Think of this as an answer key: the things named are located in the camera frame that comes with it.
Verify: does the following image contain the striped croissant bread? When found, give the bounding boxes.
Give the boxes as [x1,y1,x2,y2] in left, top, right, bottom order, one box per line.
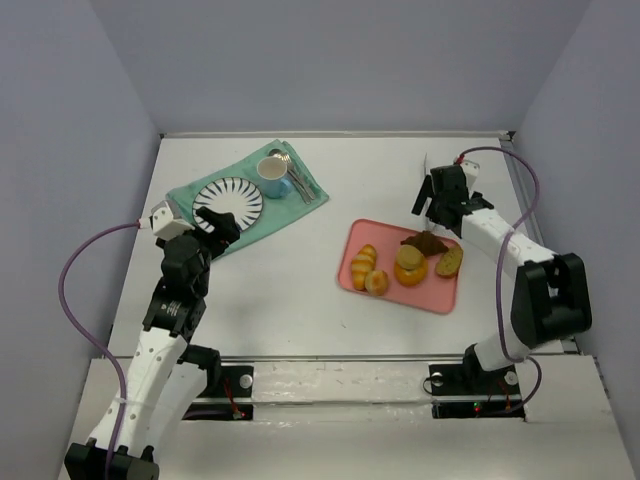
[350,244,377,291]

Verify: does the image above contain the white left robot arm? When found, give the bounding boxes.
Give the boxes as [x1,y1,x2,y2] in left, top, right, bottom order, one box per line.
[64,201,240,479]

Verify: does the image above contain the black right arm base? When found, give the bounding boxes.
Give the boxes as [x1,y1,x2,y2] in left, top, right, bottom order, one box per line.
[422,363,526,420]

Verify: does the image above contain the pink plastic tray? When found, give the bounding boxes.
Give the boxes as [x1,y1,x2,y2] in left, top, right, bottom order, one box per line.
[337,219,458,314]

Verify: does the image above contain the light blue mug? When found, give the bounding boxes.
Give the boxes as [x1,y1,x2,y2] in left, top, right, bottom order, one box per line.
[256,156,293,199]

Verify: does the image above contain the teal cloth mat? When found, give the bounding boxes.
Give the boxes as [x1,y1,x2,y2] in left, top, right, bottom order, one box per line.
[166,140,329,254]

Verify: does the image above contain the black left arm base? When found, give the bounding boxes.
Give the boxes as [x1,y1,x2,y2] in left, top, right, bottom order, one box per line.
[183,365,254,421]

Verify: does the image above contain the orange round bun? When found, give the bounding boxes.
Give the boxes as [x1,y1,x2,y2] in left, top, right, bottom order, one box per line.
[394,264,428,287]

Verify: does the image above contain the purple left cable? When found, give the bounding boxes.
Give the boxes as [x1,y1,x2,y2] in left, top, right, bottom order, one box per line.
[56,223,146,480]

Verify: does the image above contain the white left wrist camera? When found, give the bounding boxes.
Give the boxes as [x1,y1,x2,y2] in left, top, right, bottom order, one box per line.
[139,199,194,241]

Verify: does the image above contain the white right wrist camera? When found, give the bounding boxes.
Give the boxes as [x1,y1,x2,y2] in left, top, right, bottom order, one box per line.
[458,159,480,191]

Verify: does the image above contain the toasted baguette slice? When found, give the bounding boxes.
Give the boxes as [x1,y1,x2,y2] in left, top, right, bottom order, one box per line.
[435,245,464,278]

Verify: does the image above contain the silver fork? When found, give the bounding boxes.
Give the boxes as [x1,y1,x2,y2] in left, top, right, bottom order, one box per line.
[281,152,314,203]

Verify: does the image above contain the blue striped white plate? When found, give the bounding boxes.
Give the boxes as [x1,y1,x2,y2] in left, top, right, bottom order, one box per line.
[192,177,264,232]

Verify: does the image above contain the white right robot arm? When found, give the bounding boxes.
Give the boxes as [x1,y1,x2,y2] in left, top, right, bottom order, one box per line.
[412,162,592,377]

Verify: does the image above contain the silver metal tongs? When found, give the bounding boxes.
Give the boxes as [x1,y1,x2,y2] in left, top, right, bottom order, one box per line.
[422,152,436,232]

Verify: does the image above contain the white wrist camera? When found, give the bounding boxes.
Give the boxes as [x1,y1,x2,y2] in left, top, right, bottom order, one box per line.
[139,199,194,241]
[458,159,480,191]

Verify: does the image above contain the small round bread roll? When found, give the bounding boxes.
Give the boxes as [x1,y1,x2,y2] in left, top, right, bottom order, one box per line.
[364,270,389,296]

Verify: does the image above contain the dark chocolate bread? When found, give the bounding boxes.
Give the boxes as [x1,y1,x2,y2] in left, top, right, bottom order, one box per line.
[400,230,449,257]

